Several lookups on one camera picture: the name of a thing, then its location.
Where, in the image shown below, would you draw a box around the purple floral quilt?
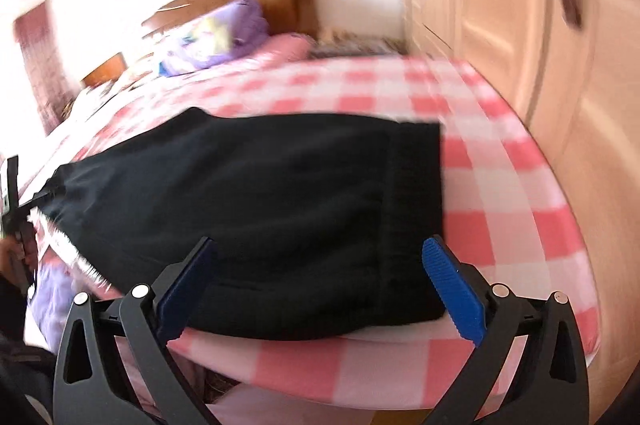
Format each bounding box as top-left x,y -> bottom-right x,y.
160,0 -> 271,76

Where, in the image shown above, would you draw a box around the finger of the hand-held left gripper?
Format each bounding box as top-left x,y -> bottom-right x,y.
0,155 -> 66,251

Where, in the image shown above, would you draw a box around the dark red patterned curtain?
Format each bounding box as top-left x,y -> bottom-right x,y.
12,0 -> 68,136

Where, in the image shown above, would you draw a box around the small wooden headboard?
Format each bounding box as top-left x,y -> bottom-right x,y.
81,52 -> 126,88

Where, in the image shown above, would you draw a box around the black pants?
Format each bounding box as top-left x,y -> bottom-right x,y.
37,106 -> 448,341

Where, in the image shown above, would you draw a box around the pink checkered plastic sheet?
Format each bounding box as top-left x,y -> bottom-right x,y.
15,55 -> 601,406

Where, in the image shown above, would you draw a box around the purple floral bedsheet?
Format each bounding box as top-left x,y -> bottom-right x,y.
25,250 -> 118,356

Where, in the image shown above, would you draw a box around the person's dark clothing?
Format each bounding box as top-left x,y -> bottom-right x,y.
0,275 -> 57,425

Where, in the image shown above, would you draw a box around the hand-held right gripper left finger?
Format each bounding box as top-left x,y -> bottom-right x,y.
51,235 -> 221,425

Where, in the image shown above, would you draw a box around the pink pillow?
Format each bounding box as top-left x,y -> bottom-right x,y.
265,32 -> 316,62

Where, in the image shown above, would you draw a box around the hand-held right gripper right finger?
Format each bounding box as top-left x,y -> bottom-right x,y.
421,234 -> 591,425

